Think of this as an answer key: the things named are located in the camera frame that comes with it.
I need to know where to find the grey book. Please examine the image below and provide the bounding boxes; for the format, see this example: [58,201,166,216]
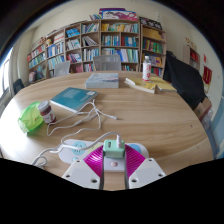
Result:
[84,72,120,90]

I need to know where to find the green plastic bag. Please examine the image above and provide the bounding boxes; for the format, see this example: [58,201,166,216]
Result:
[17,101,45,134]

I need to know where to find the teal book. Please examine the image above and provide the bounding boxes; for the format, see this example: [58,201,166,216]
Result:
[49,87,99,113]

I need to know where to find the mint green charger block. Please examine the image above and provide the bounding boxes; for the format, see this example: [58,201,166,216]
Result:
[102,139,126,160]

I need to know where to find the thin white charger cable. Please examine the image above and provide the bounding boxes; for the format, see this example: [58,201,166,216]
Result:
[45,99,123,155]

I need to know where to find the cardboard box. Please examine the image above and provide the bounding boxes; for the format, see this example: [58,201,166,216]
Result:
[194,97,213,122]

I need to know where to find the dark chair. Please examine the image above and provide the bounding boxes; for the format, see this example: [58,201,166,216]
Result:
[12,78,25,95]

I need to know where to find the white bottle with red label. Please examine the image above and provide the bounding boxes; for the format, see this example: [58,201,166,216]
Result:
[142,55,152,82]

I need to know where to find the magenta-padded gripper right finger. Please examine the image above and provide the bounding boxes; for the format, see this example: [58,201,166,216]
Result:
[123,143,167,190]

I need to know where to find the yellow book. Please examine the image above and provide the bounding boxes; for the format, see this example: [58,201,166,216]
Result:
[146,75,178,93]
[124,77,157,95]

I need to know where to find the small jar with white lid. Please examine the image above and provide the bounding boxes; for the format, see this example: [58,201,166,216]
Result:
[37,100,57,125]

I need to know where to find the grey mesh chair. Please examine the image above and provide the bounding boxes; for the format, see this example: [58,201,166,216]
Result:
[53,60,72,78]
[92,54,123,72]

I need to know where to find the wooden bookshelf unit with books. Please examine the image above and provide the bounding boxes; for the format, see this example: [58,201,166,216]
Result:
[26,8,168,84]

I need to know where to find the red wall hanging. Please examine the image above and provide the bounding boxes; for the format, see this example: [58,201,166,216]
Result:
[202,65,213,85]

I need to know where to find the white pastel power strip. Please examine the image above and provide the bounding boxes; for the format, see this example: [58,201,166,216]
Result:
[58,139,150,173]

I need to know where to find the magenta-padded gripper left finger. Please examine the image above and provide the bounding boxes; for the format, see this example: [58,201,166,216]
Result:
[61,144,106,190]

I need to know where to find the small wall shelf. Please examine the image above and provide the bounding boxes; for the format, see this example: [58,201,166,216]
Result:
[182,44,201,72]

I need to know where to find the black cloth cover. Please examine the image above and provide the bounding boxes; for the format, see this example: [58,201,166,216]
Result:
[162,50,208,111]

